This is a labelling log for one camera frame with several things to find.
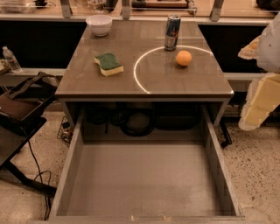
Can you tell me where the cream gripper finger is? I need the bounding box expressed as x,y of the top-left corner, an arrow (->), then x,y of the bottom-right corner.
238,73 -> 280,131
238,36 -> 260,60

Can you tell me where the black floor cable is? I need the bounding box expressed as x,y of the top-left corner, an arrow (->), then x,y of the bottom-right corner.
26,139 -> 53,221

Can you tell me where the orange fruit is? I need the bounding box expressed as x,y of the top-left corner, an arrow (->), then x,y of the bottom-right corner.
175,50 -> 193,67

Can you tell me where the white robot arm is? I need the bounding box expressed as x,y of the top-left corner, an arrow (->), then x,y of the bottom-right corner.
238,13 -> 280,131

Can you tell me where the white ceramic bowl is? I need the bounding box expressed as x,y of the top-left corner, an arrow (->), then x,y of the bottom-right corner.
86,15 -> 113,37

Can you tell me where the green and yellow sponge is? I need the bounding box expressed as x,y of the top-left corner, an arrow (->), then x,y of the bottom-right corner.
94,52 -> 123,76

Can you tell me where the clear plastic water bottle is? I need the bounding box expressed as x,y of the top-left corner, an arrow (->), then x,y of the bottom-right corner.
3,46 -> 22,73

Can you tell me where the open grey top drawer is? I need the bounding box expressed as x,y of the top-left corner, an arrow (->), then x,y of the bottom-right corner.
31,105 -> 265,224

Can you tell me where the coiled black cable under table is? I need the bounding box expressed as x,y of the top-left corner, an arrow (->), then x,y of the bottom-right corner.
117,102 -> 156,137

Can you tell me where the dark folding chair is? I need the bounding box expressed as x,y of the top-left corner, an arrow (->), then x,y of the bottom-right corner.
0,72 -> 60,196

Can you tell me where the blue silver drink can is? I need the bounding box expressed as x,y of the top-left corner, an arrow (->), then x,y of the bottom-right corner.
164,15 -> 181,51

